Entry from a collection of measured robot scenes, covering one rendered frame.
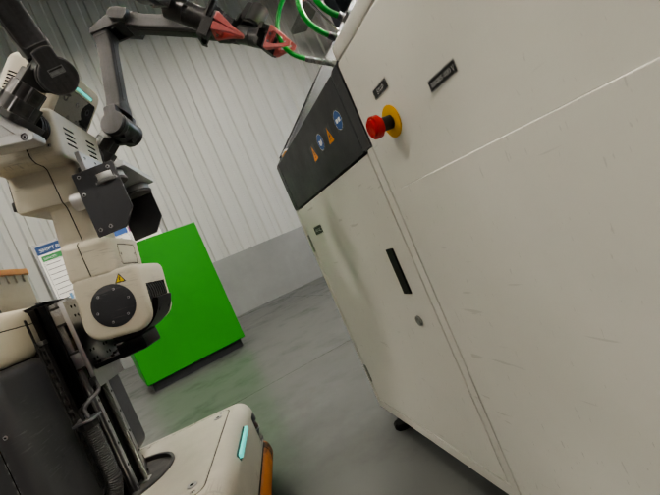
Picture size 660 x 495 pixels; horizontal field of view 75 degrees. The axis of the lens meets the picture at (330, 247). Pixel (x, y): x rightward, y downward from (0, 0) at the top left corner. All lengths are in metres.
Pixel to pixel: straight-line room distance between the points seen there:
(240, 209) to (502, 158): 7.32
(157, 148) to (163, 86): 1.10
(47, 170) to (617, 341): 1.20
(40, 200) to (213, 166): 6.67
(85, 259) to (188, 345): 3.12
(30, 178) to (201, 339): 3.17
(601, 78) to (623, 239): 0.15
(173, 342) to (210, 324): 0.36
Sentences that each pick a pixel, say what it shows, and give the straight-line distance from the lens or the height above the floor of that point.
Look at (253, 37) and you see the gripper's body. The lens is 1.44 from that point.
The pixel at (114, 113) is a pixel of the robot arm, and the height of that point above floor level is 1.27.
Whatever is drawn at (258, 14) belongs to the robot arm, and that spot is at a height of 1.37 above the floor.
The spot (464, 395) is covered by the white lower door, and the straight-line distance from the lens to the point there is 0.92.
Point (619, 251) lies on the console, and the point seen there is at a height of 0.55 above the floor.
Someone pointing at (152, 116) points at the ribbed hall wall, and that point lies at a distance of 8.10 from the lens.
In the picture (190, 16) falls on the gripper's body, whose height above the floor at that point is 1.30.
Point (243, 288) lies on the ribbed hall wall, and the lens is 7.56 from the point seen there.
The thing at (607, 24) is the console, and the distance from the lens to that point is 0.44.
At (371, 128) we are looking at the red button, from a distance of 0.69.
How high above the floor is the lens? 0.68
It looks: 2 degrees down
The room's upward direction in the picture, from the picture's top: 23 degrees counter-clockwise
